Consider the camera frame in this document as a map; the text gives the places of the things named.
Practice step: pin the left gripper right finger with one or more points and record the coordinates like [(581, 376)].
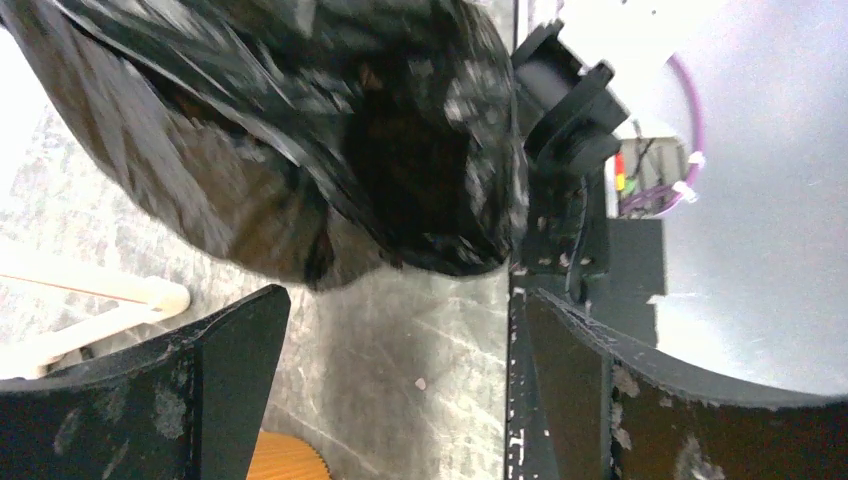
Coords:
[(687, 422)]

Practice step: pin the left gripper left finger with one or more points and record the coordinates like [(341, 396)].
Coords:
[(187, 404)]

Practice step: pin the yellow plastic trash bin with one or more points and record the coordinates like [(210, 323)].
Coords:
[(285, 457)]

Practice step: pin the black trash bag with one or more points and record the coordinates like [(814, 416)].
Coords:
[(293, 138)]

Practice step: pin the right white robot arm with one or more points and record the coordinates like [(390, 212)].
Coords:
[(567, 114)]

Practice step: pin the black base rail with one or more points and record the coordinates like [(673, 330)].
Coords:
[(576, 268)]

